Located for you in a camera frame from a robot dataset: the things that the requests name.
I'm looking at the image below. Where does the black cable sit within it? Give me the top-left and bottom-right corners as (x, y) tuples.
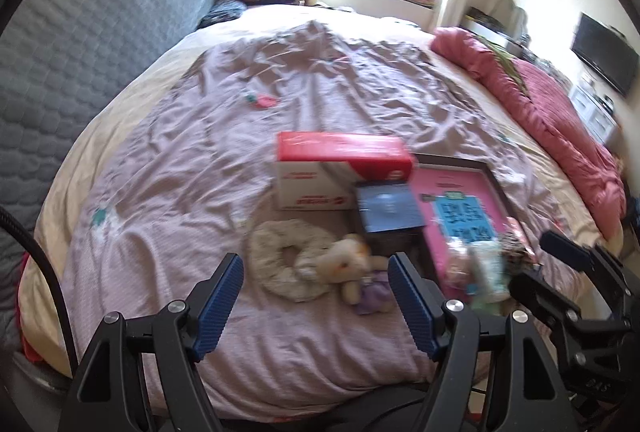
(0, 204), (80, 378)

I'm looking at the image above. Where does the black wall television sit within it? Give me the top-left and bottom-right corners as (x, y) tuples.
(570, 14), (639, 97)

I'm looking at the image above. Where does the green cloth on quilt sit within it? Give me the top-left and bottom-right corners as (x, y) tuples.
(477, 36), (529, 97)

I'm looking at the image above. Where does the dark shallow box tray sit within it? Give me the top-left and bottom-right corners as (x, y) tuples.
(352, 155), (538, 301)

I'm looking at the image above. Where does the pale green soft item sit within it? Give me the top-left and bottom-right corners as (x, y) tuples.
(468, 239), (510, 315)

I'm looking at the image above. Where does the beige round mattress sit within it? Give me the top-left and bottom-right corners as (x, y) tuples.
(19, 4), (626, 378)

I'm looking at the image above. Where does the grey quilted headboard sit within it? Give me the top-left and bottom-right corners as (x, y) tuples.
(0, 0), (222, 353)

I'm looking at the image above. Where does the pink quilt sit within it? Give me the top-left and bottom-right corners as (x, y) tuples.
(431, 28), (626, 240)

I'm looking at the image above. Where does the red white tissue box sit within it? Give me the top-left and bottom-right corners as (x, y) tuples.
(274, 132), (416, 211)

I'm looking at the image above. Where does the pink children's book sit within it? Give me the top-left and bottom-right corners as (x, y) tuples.
(409, 163), (510, 302)

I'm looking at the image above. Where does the purple dress teddy bear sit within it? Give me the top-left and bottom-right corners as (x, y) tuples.
(297, 233), (394, 316)

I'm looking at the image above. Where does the white drawer cabinet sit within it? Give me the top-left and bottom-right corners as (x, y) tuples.
(568, 85), (618, 148)

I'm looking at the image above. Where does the mauve bed sheet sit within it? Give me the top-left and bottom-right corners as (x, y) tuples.
(63, 21), (563, 421)

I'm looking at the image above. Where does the dark blue small box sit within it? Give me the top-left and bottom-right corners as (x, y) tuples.
(355, 181), (425, 256)

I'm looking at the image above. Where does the white floral scrunchie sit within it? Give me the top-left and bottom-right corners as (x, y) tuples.
(247, 218), (336, 303)

